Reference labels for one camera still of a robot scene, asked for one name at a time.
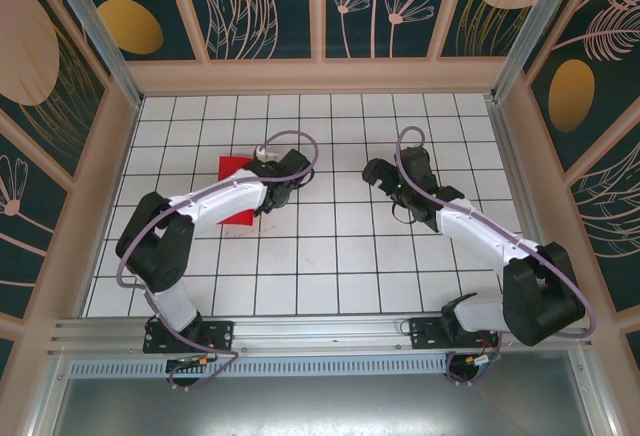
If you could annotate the red square paper sheet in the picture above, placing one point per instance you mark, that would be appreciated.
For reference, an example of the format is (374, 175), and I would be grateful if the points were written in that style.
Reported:
(230, 168)

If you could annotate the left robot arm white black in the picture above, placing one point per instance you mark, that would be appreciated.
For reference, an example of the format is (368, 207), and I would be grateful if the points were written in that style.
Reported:
(155, 256)

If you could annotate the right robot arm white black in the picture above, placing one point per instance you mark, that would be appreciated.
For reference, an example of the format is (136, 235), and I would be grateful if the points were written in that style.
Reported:
(540, 301)

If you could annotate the grey metal sheet panel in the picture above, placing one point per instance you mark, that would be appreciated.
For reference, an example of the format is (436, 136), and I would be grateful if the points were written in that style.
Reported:
(320, 411)

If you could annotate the aluminium side rail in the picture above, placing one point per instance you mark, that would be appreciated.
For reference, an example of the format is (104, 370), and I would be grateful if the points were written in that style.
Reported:
(511, 156)

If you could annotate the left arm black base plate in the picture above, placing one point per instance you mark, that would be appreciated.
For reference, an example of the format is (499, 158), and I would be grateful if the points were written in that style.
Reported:
(220, 336)

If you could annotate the aluminium mounting rail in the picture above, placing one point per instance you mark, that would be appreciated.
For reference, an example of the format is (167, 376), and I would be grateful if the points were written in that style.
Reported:
(320, 331)

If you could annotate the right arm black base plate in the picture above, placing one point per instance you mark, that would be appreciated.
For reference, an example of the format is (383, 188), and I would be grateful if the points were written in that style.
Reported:
(425, 338)

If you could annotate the aluminium corner post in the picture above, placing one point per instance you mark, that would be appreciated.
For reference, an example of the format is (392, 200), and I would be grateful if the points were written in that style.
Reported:
(97, 31)
(530, 31)

